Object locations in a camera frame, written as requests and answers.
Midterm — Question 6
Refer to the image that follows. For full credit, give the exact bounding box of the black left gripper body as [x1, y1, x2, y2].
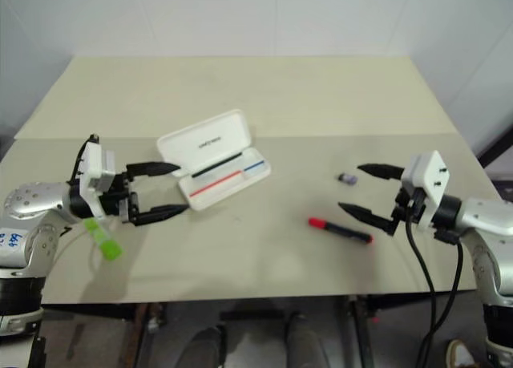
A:
[99, 170, 140, 224]

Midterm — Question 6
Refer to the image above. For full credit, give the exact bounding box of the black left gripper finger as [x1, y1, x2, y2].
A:
[128, 204, 189, 228]
[125, 160, 182, 182]

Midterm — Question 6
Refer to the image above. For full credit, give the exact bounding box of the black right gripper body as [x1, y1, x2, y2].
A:
[391, 184, 427, 225]

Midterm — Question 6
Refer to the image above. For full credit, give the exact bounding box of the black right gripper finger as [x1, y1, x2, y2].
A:
[357, 163, 406, 182]
[337, 201, 400, 237]

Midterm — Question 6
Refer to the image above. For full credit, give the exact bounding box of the red and black marker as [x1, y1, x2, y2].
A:
[308, 216, 375, 246]

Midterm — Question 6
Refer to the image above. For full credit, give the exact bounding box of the green highlighter pen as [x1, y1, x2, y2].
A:
[83, 217, 123, 261]

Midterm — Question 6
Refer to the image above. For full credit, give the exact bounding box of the white hard pencil case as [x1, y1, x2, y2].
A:
[156, 108, 273, 213]

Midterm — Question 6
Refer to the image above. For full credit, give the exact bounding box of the dark metal table leg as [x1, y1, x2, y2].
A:
[345, 295, 381, 368]

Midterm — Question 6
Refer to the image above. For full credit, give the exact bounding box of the white handwritten label sticker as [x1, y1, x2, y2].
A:
[0, 226, 30, 267]

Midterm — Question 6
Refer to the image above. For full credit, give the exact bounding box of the rusty metal table leg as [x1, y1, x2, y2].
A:
[131, 302, 168, 368]

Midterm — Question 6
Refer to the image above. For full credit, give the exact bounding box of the dark grey rounded shape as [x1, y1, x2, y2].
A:
[285, 313, 326, 368]
[187, 325, 226, 368]

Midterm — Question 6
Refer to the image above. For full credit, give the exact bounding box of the white shoe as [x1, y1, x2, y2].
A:
[446, 338, 477, 368]

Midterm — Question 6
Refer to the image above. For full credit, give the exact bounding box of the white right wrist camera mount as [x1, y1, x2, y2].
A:
[401, 150, 452, 230]

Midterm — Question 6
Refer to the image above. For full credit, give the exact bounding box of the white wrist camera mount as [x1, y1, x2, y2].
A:
[77, 140, 118, 219]
[401, 150, 452, 230]

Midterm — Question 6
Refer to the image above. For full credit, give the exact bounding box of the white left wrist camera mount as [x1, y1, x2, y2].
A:
[77, 140, 118, 219]

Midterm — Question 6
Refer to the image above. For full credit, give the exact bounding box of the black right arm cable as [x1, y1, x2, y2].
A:
[404, 207, 438, 368]
[427, 228, 466, 339]

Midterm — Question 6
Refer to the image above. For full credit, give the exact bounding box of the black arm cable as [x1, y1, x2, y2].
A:
[70, 134, 101, 185]
[427, 228, 466, 339]
[404, 207, 438, 368]

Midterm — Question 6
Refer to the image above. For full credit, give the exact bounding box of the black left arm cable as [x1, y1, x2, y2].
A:
[70, 134, 101, 185]

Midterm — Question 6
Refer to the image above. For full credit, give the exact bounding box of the thin whitish cable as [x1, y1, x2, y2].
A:
[55, 222, 102, 273]

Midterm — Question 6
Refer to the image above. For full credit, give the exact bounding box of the black metal frame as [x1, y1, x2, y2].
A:
[478, 122, 513, 193]

